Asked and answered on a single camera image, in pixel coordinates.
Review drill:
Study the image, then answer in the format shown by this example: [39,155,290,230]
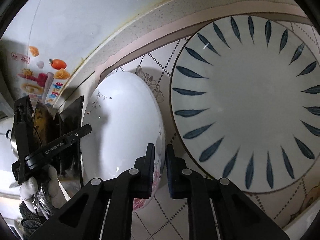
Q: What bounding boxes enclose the black gas stove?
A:
[50,96,84,187]

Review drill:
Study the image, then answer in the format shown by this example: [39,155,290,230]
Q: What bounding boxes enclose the blue leaf pattern plate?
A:
[170,15,319,193]

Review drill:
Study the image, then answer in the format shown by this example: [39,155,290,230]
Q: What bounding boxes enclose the steel pot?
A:
[5,129,19,159]

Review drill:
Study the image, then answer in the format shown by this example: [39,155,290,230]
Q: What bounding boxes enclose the colourful wall sticker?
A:
[10,46,71,107]

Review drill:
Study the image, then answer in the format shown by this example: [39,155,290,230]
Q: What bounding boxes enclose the white gloved left hand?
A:
[20,165,67,214]

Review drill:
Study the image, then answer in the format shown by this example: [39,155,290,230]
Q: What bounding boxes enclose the black wok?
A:
[33,101,61,148]

